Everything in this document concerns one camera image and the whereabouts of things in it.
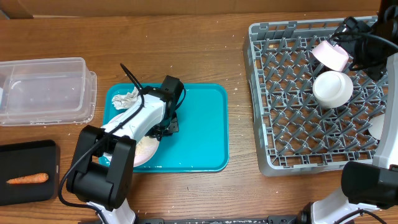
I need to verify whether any small white cup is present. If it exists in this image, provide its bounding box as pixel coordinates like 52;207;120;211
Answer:
368;114;385;140

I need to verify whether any orange carrot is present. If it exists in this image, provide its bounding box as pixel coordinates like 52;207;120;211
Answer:
6;173;49;185

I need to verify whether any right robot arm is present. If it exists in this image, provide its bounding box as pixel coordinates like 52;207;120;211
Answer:
295;1;397;223

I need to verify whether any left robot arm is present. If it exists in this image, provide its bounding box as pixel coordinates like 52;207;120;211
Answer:
60;76;186;223

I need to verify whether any grey dishwasher rack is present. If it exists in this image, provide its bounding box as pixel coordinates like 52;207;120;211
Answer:
243;18;388;176

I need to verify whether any pink plate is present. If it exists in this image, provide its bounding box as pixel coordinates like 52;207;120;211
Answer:
104;111;160;168

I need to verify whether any teal plastic tray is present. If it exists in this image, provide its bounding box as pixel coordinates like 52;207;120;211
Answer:
98;83;230;174

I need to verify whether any crumpled white napkin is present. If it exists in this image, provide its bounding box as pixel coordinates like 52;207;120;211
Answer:
111;88;139;110

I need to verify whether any clear plastic bin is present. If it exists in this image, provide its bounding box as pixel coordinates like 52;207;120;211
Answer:
1;57;97;126

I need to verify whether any black bin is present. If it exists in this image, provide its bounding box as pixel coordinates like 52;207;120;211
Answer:
1;140;60;205

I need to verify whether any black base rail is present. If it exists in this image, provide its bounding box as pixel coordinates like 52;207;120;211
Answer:
137;215;299;224

